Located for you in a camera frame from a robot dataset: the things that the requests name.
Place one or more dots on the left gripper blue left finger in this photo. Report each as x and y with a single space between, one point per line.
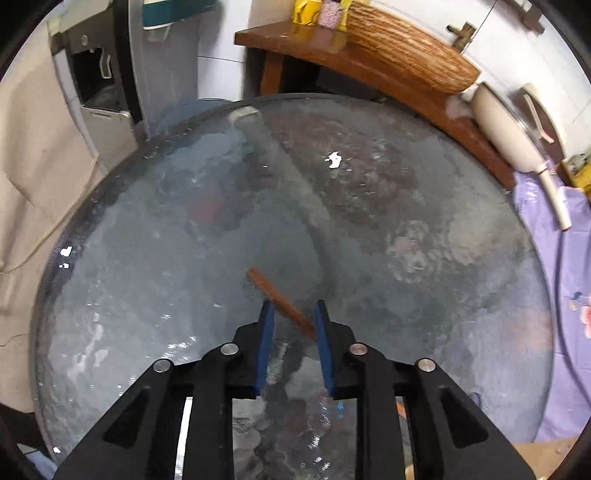
264 338

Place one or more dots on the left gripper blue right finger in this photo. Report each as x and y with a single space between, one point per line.
323 333

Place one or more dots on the brown wooden chopstick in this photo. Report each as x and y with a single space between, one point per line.
281 303

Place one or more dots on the brown wooden counter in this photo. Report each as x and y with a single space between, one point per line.
295 56

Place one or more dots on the purple floral cloth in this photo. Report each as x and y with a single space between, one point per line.
565 257

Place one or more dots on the cream cooking pan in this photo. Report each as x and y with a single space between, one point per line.
510 134

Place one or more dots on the woven basket sink basin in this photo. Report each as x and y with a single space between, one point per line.
404 45

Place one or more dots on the white water dispenser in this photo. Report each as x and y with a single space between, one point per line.
127 68

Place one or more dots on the yellow mug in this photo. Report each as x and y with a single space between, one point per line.
306 12

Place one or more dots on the brass faucet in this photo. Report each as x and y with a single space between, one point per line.
464 36

